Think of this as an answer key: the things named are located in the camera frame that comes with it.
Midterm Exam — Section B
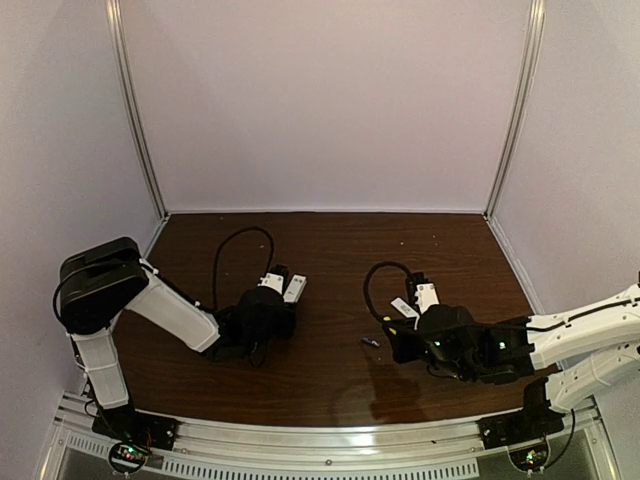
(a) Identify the white remote control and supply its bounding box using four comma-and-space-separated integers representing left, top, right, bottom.
283, 274, 307, 304

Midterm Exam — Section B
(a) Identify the white battery cover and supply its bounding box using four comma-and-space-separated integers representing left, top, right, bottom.
390, 297, 420, 319

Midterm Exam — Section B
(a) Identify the yellow handled screwdriver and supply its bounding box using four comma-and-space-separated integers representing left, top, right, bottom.
383, 316, 397, 335

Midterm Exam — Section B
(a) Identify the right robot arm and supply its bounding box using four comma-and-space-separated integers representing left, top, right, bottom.
381, 283, 639, 414

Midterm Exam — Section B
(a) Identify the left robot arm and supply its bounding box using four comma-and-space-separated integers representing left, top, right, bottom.
52, 237, 307, 429

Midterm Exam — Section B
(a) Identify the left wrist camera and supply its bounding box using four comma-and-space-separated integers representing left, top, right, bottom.
258, 264, 289, 295

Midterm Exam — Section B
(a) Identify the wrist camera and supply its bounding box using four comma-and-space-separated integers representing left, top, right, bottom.
405, 272, 440, 314
258, 264, 289, 295

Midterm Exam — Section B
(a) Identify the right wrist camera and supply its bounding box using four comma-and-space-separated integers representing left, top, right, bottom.
405, 272, 440, 314

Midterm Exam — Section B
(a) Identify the left black cable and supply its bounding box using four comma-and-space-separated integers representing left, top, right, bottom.
212, 227, 276, 311

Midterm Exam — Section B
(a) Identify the black cable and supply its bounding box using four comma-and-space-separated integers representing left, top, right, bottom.
212, 227, 276, 311
363, 261, 426, 329

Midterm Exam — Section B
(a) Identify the right black cable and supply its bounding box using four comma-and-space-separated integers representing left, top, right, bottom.
363, 261, 426, 329

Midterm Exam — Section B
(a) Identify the front aluminium rail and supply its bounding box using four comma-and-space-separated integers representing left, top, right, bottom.
36, 395, 619, 479

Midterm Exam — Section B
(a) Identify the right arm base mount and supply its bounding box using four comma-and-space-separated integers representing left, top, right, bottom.
477, 378, 576, 477

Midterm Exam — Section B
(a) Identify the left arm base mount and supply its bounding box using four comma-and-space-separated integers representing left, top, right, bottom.
85, 385, 179, 478

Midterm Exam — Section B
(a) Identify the left aluminium frame post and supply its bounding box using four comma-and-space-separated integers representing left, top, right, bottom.
105, 0, 169, 220

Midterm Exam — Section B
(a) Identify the aluminium frame post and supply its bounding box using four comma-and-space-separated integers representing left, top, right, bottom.
484, 0, 546, 222
105, 0, 169, 220

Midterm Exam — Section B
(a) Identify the right aluminium frame post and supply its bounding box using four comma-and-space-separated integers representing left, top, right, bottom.
484, 0, 546, 222

